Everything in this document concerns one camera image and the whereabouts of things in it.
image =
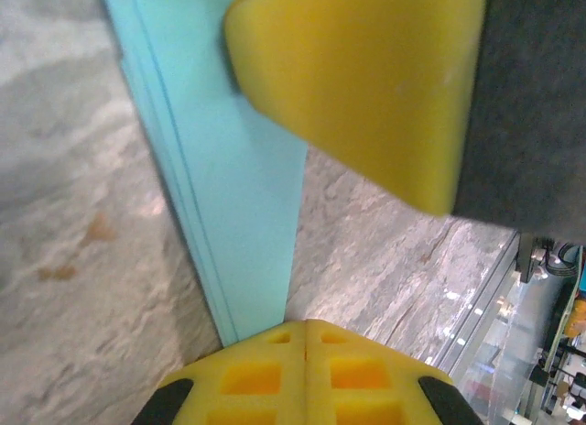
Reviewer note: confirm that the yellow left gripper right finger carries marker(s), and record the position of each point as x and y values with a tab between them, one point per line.
361	384

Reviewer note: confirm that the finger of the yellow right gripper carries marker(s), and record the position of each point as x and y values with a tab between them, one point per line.
366	77

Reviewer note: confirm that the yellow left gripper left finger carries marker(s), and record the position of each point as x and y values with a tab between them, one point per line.
252	384

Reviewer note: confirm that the light blue cloth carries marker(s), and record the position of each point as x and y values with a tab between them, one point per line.
229	168

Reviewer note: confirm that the long aluminium frame rail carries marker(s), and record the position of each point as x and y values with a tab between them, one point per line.
480	315

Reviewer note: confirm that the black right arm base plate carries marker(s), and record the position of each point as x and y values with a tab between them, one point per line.
531	260

